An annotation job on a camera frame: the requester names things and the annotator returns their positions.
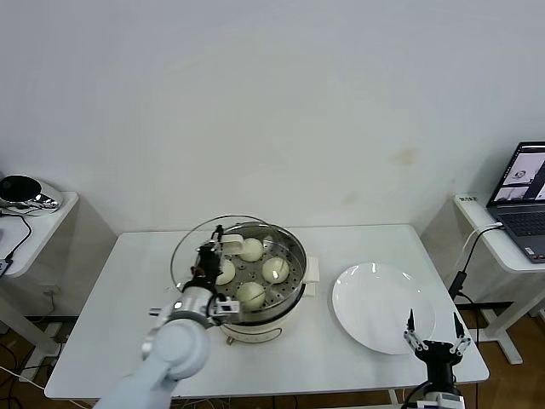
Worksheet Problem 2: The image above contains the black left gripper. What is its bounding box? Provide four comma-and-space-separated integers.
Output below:
190, 223, 226, 291

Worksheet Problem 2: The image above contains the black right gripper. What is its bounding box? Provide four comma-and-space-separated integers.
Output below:
402, 308, 473, 396

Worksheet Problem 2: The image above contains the round glass pot lid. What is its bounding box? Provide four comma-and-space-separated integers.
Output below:
169, 215, 308, 310

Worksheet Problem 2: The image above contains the white steamed baozi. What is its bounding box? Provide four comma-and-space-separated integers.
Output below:
236, 281, 267, 311
261, 258, 291, 285
240, 237, 265, 262
215, 258, 238, 285

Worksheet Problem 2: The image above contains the perforated steel steamer basket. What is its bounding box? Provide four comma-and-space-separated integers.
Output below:
195, 221, 308, 314

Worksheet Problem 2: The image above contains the round white plate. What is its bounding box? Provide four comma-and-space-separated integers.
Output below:
332, 262, 438, 357

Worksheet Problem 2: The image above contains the white work table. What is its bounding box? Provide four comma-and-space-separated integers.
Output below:
44, 225, 491, 401

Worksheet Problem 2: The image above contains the cream electric cooking pot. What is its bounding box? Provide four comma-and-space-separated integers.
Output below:
183, 255, 321, 347

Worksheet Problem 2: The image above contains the white side table with laptop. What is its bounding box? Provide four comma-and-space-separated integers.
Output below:
453, 193, 545, 367

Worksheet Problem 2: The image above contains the grey open laptop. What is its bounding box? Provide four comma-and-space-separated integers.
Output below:
486, 142, 545, 266

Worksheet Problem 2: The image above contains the white side table with device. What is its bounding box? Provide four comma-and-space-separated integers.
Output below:
0, 190, 82, 357

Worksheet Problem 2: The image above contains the chrome and black device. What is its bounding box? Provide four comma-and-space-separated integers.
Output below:
0, 174, 66, 218

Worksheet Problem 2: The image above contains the white laptop cable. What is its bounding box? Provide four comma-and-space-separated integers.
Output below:
462, 223, 504, 268

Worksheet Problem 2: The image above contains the thin black device cable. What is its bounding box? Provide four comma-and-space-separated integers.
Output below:
0, 211, 34, 263

